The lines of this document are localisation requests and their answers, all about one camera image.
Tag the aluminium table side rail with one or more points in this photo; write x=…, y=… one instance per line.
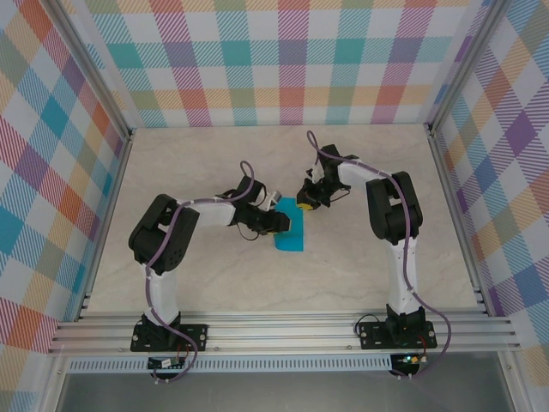
x=112, y=201
x=454, y=201

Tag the aluminium mounting rail beam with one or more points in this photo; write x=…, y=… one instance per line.
x=279, y=332

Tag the circuit board with green light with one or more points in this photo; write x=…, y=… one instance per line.
x=407, y=359

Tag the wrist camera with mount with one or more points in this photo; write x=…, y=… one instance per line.
x=274, y=198
x=308, y=189

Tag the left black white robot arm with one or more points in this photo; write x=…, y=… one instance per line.
x=163, y=232

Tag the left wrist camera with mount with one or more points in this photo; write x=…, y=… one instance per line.
x=274, y=198

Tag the blue square paper sheet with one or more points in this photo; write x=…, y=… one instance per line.
x=291, y=242

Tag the small dark circuit board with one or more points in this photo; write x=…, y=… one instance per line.
x=165, y=364

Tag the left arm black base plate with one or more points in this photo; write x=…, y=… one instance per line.
x=197, y=337

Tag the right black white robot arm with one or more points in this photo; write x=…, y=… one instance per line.
x=394, y=206

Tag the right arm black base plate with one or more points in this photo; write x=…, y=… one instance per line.
x=373, y=337

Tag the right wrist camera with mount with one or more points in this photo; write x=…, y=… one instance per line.
x=308, y=189

